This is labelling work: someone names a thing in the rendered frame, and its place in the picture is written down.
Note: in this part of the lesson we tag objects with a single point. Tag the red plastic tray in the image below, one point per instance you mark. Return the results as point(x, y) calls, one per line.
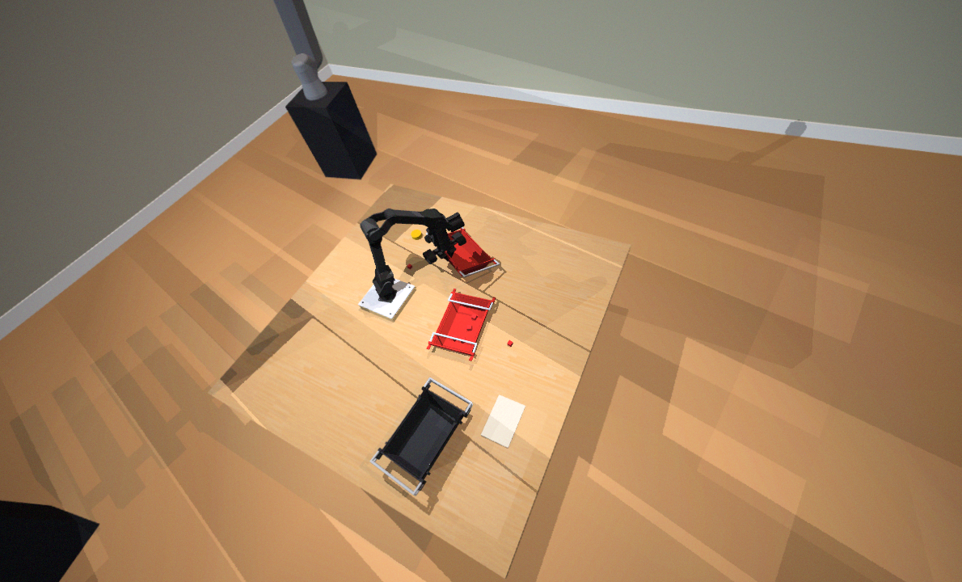
point(454, 322)

